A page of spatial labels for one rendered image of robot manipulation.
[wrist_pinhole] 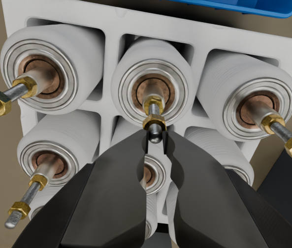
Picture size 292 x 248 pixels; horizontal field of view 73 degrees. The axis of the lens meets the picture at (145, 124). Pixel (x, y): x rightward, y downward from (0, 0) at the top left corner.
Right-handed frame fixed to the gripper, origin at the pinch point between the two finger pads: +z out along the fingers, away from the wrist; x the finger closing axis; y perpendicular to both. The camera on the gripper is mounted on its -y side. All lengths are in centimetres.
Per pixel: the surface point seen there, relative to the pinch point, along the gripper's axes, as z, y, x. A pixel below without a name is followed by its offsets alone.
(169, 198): 15.8, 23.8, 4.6
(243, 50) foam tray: 16.4, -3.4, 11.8
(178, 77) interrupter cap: 9.1, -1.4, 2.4
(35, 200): 10.0, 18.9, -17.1
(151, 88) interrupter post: 8.0, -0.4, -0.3
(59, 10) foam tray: 16.4, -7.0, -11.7
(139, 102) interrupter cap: 9.3, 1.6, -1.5
